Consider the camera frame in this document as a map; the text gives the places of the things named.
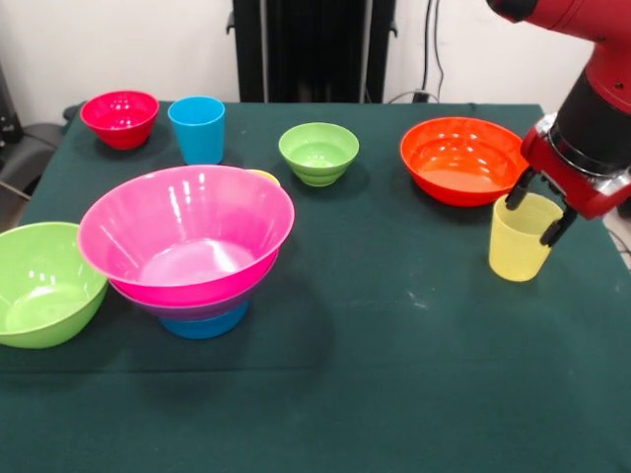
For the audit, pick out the orange-yellow cup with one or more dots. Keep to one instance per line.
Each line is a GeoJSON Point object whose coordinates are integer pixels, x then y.
{"type": "Point", "coordinates": [268, 176]}

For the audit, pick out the large green bowl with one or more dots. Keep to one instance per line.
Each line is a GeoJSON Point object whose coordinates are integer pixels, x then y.
{"type": "Point", "coordinates": [44, 290]}

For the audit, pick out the purple bowl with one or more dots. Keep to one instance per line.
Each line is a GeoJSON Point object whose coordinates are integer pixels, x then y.
{"type": "Point", "coordinates": [197, 311]}

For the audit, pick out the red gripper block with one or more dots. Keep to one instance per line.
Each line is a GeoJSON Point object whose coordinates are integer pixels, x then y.
{"type": "Point", "coordinates": [567, 177]}

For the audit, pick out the small green bowl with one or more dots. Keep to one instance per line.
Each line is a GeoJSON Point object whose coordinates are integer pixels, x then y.
{"type": "Point", "coordinates": [318, 153]}

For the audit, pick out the black grey floor stand base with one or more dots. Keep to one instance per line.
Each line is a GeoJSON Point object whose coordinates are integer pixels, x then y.
{"type": "Point", "coordinates": [29, 148]}

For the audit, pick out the pale yellow translucent cup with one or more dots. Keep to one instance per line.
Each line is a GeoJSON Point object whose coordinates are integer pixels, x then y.
{"type": "Point", "coordinates": [517, 256]}

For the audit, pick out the orange bowl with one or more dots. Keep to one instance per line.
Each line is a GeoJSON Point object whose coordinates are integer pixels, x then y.
{"type": "Point", "coordinates": [453, 162]}

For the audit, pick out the dark green table cloth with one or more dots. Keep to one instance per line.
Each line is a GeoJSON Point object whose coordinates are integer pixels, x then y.
{"type": "Point", "coordinates": [315, 404]}

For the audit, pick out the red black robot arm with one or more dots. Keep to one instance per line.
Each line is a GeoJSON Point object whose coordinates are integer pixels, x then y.
{"type": "Point", "coordinates": [606, 74]}

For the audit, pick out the blue bowl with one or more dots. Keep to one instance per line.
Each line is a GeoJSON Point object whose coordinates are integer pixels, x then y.
{"type": "Point", "coordinates": [202, 327]}

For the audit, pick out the blue cup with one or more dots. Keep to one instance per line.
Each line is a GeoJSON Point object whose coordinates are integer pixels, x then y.
{"type": "Point", "coordinates": [199, 133]}

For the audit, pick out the small pink-red bowl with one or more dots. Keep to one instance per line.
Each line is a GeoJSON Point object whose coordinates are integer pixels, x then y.
{"type": "Point", "coordinates": [118, 118]}

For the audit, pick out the large pink bowl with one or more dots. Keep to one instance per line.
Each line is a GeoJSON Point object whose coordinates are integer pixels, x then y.
{"type": "Point", "coordinates": [187, 231]}

